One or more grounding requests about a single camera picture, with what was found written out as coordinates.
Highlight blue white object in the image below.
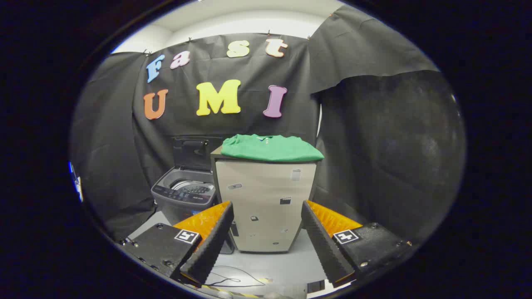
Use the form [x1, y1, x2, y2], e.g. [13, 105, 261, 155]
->
[69, 161, 84, 203]

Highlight black cables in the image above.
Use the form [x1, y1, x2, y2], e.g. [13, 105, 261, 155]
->
[206, 266, 266, 288]

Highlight black backdrop cloth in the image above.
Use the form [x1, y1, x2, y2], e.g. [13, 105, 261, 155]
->
[70, 4, 466, 245]

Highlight dark washing machine lid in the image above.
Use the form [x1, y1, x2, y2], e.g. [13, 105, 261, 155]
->
[172, 136, 225, 172]

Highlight grey washing machine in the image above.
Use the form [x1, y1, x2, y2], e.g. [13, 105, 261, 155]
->
[150, 165, 235, 255]

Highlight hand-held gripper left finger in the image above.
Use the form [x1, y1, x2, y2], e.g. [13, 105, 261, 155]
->
[121, 201, 234, 286]

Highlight beige cabinet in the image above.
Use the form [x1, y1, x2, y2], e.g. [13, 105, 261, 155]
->
[210, 145, 320, 254]

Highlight green polo shirt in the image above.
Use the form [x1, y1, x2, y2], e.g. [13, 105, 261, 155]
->
[221, 134, 325, 162]

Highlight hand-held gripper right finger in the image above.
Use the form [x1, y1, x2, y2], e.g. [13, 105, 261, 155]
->
[301, 200, 413, 289]

